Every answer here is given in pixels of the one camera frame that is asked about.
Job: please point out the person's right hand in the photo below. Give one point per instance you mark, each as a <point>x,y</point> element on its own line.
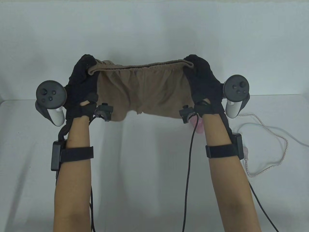
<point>205,84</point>

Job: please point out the person's left hand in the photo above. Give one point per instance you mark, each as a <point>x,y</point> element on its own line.
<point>79,91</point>

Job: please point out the pink electric iron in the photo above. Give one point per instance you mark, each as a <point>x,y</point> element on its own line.
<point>199,125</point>

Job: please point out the brown shorts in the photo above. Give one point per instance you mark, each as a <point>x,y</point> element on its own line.
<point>144,87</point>

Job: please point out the person's left forearm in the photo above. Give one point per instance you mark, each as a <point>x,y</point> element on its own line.
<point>74,193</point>

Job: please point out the person's right forearm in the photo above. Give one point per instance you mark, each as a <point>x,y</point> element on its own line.
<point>224,193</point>

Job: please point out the black sensor box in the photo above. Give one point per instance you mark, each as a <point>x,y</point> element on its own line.
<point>238,145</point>
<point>56,155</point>

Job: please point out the white table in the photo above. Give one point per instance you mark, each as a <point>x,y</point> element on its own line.
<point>149,169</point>

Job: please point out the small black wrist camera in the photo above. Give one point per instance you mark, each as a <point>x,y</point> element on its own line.
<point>187,113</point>
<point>103,111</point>

